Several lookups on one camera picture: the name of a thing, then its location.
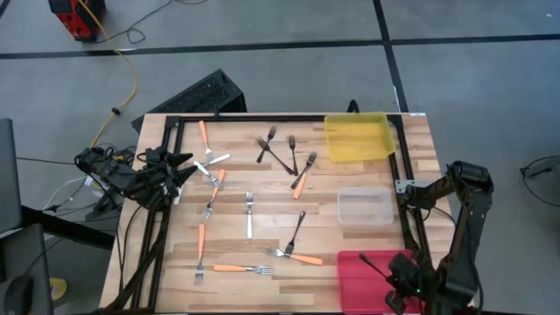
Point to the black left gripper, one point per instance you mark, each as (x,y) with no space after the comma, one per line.
(157,184)

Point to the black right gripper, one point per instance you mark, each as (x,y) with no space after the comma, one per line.
(407,275)

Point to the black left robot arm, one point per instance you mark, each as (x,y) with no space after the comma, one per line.
(109,175)

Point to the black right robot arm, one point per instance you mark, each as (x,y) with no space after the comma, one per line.
(470,227)

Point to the red plastic bin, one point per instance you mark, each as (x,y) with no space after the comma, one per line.
(359,284)

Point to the black perforated metal box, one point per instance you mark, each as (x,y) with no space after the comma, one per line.
(197,96)

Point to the clear plastic bin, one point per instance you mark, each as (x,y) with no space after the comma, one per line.
(365,205)

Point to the black base beam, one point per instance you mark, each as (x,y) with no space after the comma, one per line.
(65,227)

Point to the yellow plastic bin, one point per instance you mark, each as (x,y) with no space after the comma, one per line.
(359,137)

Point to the yellow round object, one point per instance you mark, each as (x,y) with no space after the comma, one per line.
(59,289)

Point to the dark grey monitor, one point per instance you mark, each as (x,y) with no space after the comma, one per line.
(9,175)

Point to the black clamp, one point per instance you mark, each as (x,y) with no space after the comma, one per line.
(350,108)

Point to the dark grey side desk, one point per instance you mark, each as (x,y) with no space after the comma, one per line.
(30,262)

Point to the red black equipment case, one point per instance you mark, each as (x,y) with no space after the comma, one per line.
(74,19)

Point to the black computer mouse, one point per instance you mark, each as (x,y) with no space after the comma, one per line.
(17,295)

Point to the white strip on frame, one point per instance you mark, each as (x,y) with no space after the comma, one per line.
(177,199)

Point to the silver metal bracket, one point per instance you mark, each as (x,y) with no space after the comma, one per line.
(401,186)

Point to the black aluminium table frame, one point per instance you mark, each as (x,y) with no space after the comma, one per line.
(262,118)

